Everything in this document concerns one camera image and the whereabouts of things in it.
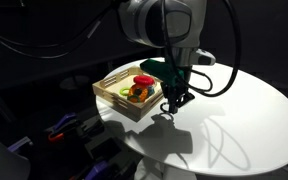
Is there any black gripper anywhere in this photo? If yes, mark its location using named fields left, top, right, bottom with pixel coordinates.
left=160, top=67, right=196, bottom=115

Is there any black and white beaded ring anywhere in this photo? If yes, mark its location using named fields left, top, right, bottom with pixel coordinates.
left=159, top=102, right=171, bottom=114

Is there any wooden slatted tray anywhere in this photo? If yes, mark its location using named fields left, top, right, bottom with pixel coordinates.
left=92, top=65, right=165, bottom=123

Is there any purple clamp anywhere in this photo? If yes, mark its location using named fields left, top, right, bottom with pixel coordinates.
left=83, top=160, right=111, bottom=180
left=53, top=112, right=79, bottom=132

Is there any purple edged bar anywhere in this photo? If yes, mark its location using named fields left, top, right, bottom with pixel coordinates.
left=6, top=135, right=34, bottom=153

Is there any grey chair shell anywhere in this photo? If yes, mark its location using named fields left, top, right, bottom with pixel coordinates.
left=0, top=127, right=31, bottom=180

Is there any blue ring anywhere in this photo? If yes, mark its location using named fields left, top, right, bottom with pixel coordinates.
left=146, top=85, right=156, bottom=96

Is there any orange toothed ring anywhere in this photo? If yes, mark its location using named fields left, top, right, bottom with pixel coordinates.
left=127, top=82, right=151, bottom=103

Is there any red toothed ring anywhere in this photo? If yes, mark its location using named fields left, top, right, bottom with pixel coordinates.
left=132, top=74, right=155, bottom=86

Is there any dark green toothed ring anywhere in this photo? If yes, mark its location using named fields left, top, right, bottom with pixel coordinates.
left=126, top=94, right=142, bottom=104

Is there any thin black cable loop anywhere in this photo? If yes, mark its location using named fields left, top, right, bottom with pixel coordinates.
left=187, top=69, right=214, bottom=93

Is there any lime green toothed ring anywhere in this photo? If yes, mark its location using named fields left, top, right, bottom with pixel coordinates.
left=118, top=86, right=132, bottom=97

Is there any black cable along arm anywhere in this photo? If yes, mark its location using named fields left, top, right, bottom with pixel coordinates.
left=159, top=0, right=193, bottom=93

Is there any thick black looping cable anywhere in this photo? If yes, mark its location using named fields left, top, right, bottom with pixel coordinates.
left=187, top=0, right=243, bottom=99

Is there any orange clamp handle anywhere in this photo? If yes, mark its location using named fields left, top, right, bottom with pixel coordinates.
left=47, top=131, right=65, bottom=143

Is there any black cable with grey sleeve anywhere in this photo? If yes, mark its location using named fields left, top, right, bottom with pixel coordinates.
left=0, top=3, right=125, bottom=60

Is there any black hanging cable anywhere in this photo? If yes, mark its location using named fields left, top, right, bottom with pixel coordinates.
left=0, top=9, right=102, bottom=49

